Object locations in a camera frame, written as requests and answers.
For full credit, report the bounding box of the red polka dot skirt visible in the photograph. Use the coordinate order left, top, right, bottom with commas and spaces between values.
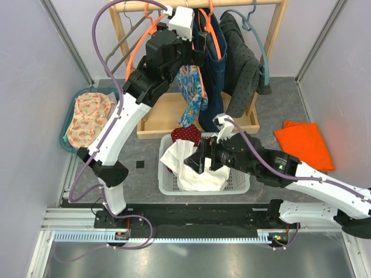
161, 125, 201, 175

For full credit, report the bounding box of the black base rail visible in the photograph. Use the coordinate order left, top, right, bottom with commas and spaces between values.
60, 202, 301, 240

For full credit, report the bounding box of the orange hanger of denim skirt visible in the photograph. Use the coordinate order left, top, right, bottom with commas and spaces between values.
201, 0, 222, 60

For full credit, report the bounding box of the wooden clothes rack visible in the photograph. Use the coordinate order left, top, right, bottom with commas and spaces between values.
119, 1, 287, 139

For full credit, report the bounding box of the peach floral garment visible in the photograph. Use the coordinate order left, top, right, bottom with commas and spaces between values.
67, 92, 116, 149

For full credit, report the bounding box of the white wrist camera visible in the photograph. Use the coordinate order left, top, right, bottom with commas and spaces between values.
164, 5, 194, 41
213, 113, 234, 143

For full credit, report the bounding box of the grey metal hanger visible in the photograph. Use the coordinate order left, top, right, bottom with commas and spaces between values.
105, 1, 163, 74

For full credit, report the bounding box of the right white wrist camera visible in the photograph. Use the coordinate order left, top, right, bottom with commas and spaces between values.
213, 113, 234, 143

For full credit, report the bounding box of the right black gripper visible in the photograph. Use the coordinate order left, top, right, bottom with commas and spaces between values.
184, 130, 257, 175

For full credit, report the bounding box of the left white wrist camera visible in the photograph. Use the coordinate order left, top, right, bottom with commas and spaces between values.
164, 5, 194, 41

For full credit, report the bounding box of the slotted grey cable duct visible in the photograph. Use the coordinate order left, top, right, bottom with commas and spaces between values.
53, 231, 273, 244

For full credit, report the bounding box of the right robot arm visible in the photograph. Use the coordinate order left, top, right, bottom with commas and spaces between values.
184, 133, 370, 239

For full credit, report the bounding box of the white plastic laundry basket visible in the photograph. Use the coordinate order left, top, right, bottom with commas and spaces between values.
158, 133, 250, 195

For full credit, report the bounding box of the blue-grey hanger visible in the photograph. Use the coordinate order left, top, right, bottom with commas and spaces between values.
221, 0, 270, 86

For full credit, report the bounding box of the orange folded cloth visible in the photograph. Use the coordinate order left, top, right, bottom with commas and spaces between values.
274, 120, 335, 172

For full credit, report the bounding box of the blue floral skirt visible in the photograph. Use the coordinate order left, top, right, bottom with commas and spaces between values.
175, 65, 208, 127

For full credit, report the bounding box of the teal laundry basket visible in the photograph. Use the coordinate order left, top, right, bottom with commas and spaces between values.
59, 86, 119, 153

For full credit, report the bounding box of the dark denim skirt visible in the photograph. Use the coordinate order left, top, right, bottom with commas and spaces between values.
198, 15, 227, 133

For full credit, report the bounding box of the dark grey dotted garment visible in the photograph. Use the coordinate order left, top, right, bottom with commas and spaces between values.
220, 13, 272, 118

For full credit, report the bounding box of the orange hanger of white skirt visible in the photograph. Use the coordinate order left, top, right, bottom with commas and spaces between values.
125, 3, 164, 81

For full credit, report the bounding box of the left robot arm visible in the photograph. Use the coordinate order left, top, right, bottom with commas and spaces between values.
77, 27, 207, 228

